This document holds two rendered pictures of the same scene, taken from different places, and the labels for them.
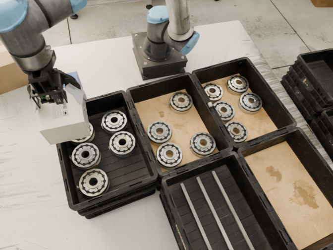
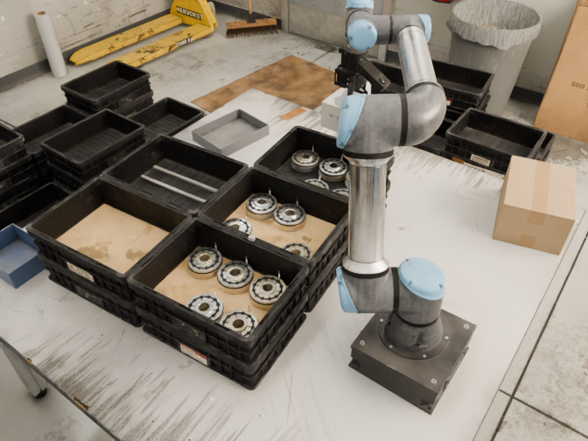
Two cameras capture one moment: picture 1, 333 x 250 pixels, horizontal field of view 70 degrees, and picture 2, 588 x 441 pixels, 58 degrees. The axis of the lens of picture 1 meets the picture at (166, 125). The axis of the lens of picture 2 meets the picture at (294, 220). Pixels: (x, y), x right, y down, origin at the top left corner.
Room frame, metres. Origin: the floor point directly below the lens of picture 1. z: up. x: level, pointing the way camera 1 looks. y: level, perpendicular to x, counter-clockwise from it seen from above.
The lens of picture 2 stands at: (1.58, -0.62, 1.99)
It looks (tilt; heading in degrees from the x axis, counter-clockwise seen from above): 42 degrees down; 150
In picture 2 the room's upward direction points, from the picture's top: straight up
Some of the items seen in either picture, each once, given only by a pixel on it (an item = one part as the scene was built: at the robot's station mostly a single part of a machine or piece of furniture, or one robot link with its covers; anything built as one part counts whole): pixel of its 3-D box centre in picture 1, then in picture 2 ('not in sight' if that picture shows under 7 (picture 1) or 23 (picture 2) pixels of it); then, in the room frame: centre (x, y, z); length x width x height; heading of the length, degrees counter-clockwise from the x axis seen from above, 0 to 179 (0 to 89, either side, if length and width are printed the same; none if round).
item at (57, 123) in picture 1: (63, 105); (357, 115); (0.38, 0.32, 1.09); 0.20 x 0.12 x 0.09; 24
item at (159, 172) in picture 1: (176, 118); (277, 212); (0.49, -0.04, 0.92); 0.40 x 0.30 x 0.02; 29
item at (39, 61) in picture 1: (32, 52); (356, 43); (0.36, 0.31, 1.33); 0.08 x 0.08 x 0.05
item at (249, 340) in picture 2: (241, 98); (219, 275); (0.64, -0.30, 0.92); 0.40 x 0.30 x 0.02; 29
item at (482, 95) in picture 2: not in sight; (444, 112); (-0.36, 1.54, 0.37); 0.42 x 0.34 x 0.46; 24
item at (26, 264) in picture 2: not in sight; (14, 255); (0.06, -0.79, 0.74); 0.20 x 0.15 x 0.07; 25
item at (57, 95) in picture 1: (45, 79); (353, 67); (0.35, 0.31, 1.25); 0.09 x 0.08 x 0.12; 24
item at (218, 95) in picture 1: (211, 91); (267, 289); (0.70, -0.19, 0.86); 0.10 x 0.10 x 0.01
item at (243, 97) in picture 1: (250, 101); (204, 308); (0.68, -0.37, 0.86); 0.10 x 0.10 x 0.01
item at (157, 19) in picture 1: (160, 23); (417, 288); (0.97, 0.10, 0.97); 0.13 x 0.12 x 0.14; 58
